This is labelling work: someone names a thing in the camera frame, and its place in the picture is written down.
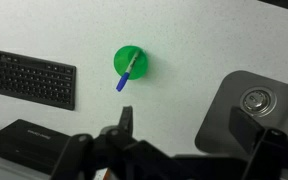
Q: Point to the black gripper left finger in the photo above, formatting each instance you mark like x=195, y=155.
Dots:
x=126, y=120

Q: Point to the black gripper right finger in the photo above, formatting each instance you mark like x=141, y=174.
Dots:
x=245, y=129

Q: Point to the blue capped white pen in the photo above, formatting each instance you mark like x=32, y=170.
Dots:
x=124, y=78

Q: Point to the stainless steel sink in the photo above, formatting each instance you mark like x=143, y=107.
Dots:
x=264, y=99

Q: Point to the black rectangular box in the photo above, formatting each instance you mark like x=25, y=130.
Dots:
x=31, y=145

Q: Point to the black computer keyboard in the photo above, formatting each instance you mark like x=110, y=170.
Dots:
x=37, y=80

